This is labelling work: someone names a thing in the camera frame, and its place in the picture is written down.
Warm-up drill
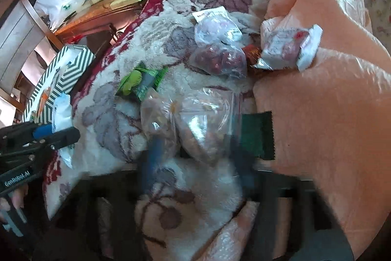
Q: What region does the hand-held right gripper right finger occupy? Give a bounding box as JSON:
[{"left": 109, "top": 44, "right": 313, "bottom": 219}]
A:
[{"left": 230, "top": 137, "right": 352, "bottom": 261}]

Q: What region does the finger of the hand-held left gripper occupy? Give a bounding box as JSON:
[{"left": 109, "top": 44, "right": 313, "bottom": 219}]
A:
[
  {"left": 0, "top": 126, "right": 80, "bottom": 164},
  {"left": 0, "top": 121, "right": 54, "bottom": 142}
]

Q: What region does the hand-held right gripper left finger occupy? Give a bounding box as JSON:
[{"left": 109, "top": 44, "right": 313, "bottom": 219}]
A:
[{"left": 52, "top": 137, "right": 167, "bottom": 261}]

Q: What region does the light blue white snack packet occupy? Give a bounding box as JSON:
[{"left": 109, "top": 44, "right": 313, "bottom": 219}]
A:
[{"left": 52, "top": 93, "right": 75, "bottom": 168}]

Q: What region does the dark green snack packet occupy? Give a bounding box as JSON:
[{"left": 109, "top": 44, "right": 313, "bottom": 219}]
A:
[{"left": 240, "top": 111, "right": 275, "bottom": 161}]

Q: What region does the clear zip bag of nuts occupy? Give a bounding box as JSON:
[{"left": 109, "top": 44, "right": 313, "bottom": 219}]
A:
[{"left": 175, "top": 88, "right": 245, "bottom": 167}]

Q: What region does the green white striped box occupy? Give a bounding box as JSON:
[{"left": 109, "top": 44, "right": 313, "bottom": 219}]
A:
[{"left": 21, "top": 45, "right": 96, "bottom": 124}]

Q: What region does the clear bag of red dates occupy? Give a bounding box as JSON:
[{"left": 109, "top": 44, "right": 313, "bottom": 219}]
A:
[{"left": 188, "top": 45, "right": 248, "bottom": 78}]

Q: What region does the red gold snack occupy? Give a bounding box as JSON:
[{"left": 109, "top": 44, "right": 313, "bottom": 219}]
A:
[{"left": 243, "top": 45, "right": 263, "bottom": 66}]

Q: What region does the white pink snack packet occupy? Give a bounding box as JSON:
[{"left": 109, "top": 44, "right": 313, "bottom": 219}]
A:
[{"left": 255, "top": 19, "right": 323, "bottom": 72}]

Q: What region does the clear bag of pale candies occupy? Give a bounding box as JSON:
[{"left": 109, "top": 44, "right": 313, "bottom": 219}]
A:
[{"left": 192, "top": 7, "right": 243, "bottom": 47}]

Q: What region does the person's left hand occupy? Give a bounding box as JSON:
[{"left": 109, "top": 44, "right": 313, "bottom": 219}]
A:
[{"left": 0, "top": 184, "right": 29, "bottom": 225}]

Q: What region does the floral fleece blanket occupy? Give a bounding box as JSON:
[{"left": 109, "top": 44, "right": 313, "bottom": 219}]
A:
[{"left": 41, "top": 0, "right": 327, "bottom": 261}]

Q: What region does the pink quilt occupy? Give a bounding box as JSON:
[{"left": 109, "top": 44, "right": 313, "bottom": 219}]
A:
[{"left": 211, "top": 0, "right": 391, "bottom": 261}]

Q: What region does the wooden chair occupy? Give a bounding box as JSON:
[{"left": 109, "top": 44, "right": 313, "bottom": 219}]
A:
[{"left": 0, "top": 0, "right": 65, "bottom": 115}]

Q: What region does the white plastic bag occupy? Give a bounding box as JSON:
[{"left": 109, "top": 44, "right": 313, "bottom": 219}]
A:
[{"left": 33, "top": 0, "right": 92, "bottom": 31}]

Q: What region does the wooden table with glass top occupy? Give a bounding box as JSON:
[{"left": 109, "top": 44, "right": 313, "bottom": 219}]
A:
[{"left": 53, "top": 0, "right": 172, "bottom": 44}]

